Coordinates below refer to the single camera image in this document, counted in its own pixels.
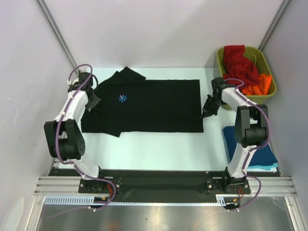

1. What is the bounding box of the folded dark blue t shirt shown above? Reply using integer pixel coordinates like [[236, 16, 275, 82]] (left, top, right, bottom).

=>
[[222, 126, 278, 166]]

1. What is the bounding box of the green plastic basket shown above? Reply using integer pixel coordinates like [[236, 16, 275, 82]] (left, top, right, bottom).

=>
[[214, 46, 276, 104]]

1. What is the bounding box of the aluminium frame post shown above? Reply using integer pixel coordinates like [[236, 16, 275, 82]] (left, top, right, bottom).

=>
[[34, 0, 77, 69], [258, 0, 292, 52]]

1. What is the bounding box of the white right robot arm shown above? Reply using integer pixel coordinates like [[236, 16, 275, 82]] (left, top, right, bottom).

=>
[[202, 85, 270, 193]]

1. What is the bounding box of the red t shirt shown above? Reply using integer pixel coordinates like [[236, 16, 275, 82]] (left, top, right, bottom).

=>
[[223, 45, 259, 87]]

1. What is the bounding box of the black t shirt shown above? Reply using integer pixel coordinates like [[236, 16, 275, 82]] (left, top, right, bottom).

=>
[[81, 67, 204, 137]]

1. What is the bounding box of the orange t shirt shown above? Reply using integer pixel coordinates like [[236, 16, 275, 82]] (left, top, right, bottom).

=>
[[241, 74, 272, 95]]

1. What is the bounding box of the folded light blue t shirt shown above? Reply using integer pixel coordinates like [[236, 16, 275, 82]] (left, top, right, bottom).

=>
[[247, 163, 278, 173]]

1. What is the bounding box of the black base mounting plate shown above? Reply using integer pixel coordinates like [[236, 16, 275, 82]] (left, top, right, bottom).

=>
[[49, 168, 252, 203]]

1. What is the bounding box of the aluminium frame post left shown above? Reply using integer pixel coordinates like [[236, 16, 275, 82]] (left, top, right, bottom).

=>
[[34, 0, 77, 69]]

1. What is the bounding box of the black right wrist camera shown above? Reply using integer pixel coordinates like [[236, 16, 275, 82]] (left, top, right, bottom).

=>
[[211, 77, 226, 94]]

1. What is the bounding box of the white slotted cable duct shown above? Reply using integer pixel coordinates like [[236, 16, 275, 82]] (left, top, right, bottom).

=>
[[44, 193, 239, 207]]

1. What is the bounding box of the aluminium frame post right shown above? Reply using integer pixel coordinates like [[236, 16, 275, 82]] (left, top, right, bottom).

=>
[[258, 0, 292, 52]]

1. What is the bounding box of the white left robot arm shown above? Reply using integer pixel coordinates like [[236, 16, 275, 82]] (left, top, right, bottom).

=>
[[44, 90, 106, 193]]

